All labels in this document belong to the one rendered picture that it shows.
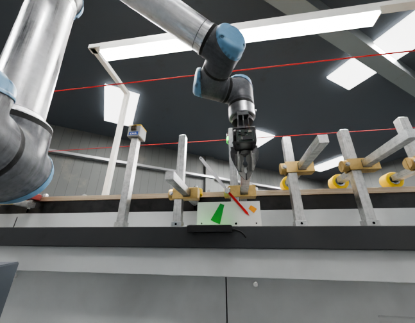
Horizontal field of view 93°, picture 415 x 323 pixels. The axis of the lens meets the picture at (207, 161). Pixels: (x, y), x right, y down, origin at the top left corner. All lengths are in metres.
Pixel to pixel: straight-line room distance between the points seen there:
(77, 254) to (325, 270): 1.00
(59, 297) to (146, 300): 0.46
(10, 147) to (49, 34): 0.37
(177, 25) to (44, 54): 0.34
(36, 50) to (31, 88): 0.11
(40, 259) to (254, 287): 0.97
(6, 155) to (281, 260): 0.83
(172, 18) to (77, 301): 1.28
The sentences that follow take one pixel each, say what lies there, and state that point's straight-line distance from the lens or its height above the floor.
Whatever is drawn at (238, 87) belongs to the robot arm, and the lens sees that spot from 0.72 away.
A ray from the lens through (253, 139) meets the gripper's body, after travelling 0.60.
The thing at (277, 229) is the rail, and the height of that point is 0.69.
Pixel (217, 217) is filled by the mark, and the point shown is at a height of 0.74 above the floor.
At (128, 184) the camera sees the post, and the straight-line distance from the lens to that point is 1.02.
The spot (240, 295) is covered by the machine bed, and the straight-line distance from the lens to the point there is 1.08.
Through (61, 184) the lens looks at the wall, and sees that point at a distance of 5.65.
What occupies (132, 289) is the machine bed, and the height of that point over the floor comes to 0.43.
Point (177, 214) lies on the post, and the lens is 0.89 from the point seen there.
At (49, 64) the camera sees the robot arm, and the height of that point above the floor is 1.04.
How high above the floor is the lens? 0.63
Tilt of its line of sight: 23 degrees up
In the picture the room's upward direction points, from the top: 1 degrees clockwise
